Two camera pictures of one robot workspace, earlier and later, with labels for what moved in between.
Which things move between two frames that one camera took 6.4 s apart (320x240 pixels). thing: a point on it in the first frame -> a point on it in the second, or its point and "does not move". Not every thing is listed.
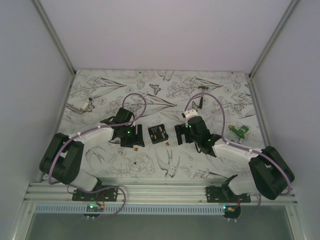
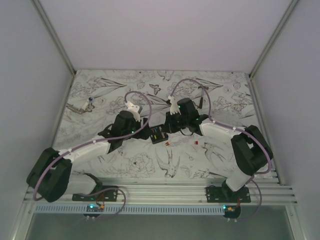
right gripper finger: (178, 129) -> (169, 126)
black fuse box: (158, 134) does not move
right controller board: (232, 211) does not move
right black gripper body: (196, 140) -> (184, 119)
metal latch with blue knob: (87, 107) does not move
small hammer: (201, 99) does not move
